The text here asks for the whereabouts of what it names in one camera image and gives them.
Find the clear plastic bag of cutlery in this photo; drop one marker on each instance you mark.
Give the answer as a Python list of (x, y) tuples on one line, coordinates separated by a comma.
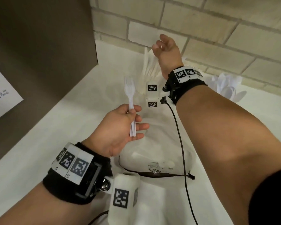
[(142, 87)]

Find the person's right hand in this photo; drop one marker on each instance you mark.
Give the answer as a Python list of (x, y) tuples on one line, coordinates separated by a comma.
[(169, 56)]

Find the black wristband with marker tags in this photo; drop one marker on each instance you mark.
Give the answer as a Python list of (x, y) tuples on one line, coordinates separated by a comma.
[(61, 187), (187, 87)]

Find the black shirt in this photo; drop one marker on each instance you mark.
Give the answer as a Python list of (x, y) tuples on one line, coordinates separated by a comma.
[(271, 196)]

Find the white paper notice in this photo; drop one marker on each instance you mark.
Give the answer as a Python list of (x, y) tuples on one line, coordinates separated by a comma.
[(2, 96)]

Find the brown partition panel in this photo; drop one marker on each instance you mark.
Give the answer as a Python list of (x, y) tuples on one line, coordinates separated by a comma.
[(49, 44)]

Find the person's left forearm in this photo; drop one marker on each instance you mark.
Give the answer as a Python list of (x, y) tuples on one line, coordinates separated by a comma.
[(37, 208)]

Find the bundle of mixed white cutlery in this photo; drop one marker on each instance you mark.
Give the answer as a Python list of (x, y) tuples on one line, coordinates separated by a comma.
[(130, 89)]

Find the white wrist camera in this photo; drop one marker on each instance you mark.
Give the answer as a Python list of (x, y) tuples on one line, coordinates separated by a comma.
[(121, 213), (154, 96)]

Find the bunch of white plastic spoons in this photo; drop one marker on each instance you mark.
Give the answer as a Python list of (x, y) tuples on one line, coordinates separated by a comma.
[(227, 84)]

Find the person's left hand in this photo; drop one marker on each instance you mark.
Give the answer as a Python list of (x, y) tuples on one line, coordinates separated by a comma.
[(112, 131)]

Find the person's right forearm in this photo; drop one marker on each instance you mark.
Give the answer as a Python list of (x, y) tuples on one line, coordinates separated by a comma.
[(224, 138)]

